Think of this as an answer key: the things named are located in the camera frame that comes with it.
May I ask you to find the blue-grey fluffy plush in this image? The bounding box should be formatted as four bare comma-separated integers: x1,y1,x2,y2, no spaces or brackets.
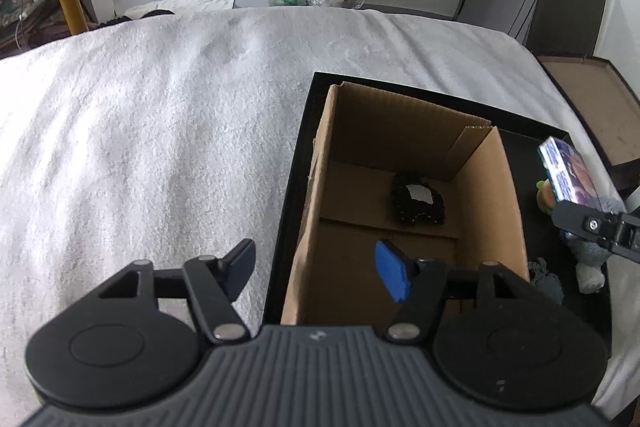
562,229,608,294

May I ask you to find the blue snack packet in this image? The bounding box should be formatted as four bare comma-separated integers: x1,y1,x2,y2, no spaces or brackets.
537,137,601,208

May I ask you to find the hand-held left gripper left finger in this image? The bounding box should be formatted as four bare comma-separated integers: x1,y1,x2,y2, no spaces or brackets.
97,238,257,344

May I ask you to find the brown cardboard box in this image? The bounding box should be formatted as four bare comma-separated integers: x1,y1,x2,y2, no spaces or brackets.
281,82,531,325

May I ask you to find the white blanket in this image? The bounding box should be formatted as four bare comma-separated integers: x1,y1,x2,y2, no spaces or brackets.
0,7,626,427

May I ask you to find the clutter pile under table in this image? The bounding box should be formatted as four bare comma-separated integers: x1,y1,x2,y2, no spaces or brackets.
0,0,68,58

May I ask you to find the black shallow tray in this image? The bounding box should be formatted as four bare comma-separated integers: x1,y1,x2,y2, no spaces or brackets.
262,72,613,358

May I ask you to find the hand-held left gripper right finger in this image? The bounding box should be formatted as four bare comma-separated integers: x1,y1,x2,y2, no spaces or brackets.
375,241,536,344

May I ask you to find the burger plush toy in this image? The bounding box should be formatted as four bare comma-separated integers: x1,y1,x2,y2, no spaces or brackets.
536,179,557,212

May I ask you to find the white towel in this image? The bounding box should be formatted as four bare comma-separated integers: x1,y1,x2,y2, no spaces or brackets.
122,0,236,18

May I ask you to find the dark clothes pile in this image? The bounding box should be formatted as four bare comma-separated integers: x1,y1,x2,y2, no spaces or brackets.
95,9,176,28

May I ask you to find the black tray with brown bottom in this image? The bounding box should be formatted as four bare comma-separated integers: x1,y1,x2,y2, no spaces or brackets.
537,56,640,188

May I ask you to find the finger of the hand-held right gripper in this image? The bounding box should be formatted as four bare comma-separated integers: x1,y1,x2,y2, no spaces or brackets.
552,201,640,264

